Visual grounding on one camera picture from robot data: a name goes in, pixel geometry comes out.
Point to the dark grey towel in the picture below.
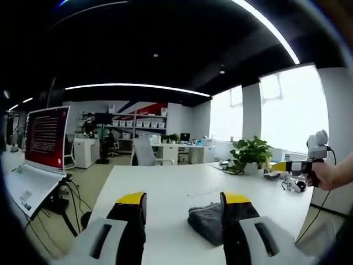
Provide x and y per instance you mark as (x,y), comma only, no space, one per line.
(207,223)

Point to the person's right hand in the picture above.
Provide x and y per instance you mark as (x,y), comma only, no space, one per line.
(321,174)

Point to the white game controller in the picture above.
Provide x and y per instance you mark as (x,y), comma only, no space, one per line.
(293,184)

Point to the potted green plant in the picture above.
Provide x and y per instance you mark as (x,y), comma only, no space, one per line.
(252,154)

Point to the white cabinet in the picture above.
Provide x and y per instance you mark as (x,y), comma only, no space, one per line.
(86,151)

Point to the black office chair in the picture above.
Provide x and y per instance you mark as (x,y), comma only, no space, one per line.
(112,145)

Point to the white office chair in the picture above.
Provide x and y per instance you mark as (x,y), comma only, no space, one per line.
(146,151)

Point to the white desk with drawers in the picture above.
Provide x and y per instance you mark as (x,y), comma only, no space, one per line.
(182,153)

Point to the black computer monitor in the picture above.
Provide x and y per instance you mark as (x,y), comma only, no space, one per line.
(184,137)

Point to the white laptop with red screen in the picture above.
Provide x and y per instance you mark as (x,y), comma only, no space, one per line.
(41,163)

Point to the small green desk plants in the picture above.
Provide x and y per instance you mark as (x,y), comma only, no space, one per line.
(170,138)

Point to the shelf of white storage boxes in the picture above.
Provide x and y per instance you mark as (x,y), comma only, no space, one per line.
(138,122)

